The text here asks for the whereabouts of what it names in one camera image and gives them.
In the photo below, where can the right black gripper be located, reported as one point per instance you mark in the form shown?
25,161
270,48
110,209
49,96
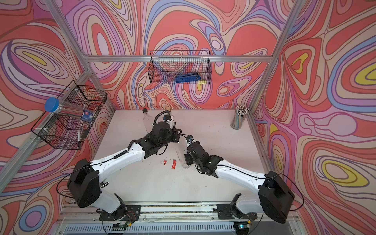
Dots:
187,156

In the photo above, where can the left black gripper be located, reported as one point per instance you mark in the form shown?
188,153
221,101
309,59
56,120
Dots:
175,133

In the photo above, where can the clear bottle with black cap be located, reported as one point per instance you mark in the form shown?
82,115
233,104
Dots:
147,120

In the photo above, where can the clear bottle blue label cork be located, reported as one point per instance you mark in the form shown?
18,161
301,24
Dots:
181,150

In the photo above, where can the clear bottle red label cork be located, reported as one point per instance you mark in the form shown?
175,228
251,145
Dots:
170,112

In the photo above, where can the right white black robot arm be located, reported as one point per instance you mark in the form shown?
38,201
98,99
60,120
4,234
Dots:
274,195

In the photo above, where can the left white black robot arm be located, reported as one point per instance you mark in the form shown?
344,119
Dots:
87,177

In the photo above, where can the metal cup with pencils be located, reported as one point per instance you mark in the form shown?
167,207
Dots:
241,112

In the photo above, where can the blue tool in basket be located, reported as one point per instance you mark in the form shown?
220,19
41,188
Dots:
188,77

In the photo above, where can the silver binder clip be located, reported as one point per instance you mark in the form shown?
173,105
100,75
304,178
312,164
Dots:
104,184

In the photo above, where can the black marker in basket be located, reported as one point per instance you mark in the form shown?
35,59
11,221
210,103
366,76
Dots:
78,139

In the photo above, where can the clear tube with blue cap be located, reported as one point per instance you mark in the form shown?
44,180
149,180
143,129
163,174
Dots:
54,105

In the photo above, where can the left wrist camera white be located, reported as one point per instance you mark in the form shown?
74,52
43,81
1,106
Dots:
167,117

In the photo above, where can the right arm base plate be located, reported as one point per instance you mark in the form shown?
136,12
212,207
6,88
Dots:
238,212

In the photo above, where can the black wire basket back wall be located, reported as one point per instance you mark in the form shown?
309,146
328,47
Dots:
165,65

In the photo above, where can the black wire basket wall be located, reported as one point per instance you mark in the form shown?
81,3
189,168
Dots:
60,132
165,65

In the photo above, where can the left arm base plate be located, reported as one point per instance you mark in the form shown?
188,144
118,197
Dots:
130,213

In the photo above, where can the black wire basket left wall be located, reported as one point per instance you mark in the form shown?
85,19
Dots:
60,132

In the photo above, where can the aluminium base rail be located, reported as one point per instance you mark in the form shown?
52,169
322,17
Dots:
183,212

